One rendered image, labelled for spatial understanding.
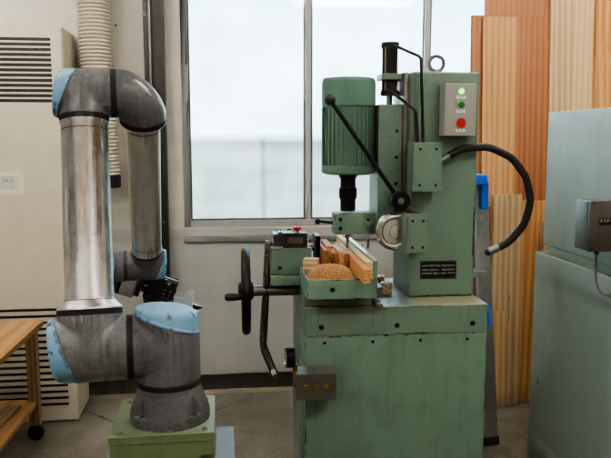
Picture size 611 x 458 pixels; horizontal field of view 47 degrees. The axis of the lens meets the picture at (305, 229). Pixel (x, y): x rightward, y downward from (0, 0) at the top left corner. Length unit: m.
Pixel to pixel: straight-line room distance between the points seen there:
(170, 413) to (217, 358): 2.05
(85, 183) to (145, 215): 0.31
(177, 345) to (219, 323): 2.03
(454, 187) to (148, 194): 0.97
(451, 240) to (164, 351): 1.07
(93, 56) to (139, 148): 1.63
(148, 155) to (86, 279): 0.37
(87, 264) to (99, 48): 1.89
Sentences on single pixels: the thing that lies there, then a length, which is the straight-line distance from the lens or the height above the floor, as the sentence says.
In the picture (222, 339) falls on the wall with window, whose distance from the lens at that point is 3.70.
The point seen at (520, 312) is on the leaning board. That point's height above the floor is 0.46.
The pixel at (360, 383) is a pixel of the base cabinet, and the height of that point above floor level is 0.56.
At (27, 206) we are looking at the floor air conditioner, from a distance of 3.38.
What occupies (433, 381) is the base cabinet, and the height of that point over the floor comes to 0.56.
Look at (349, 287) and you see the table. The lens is 2.09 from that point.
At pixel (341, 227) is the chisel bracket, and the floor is 1.02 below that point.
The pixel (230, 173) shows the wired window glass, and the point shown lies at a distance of 3.63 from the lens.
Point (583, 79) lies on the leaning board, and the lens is 3.93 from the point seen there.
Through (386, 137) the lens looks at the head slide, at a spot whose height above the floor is 1.31.
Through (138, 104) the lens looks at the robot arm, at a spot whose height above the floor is 1.39.
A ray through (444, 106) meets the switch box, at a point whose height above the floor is 1.41.
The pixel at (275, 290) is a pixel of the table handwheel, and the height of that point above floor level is 0.81.
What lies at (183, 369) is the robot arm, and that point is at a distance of 1.68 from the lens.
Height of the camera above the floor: 1.31
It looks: 7 degrees down
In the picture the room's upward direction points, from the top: straight up
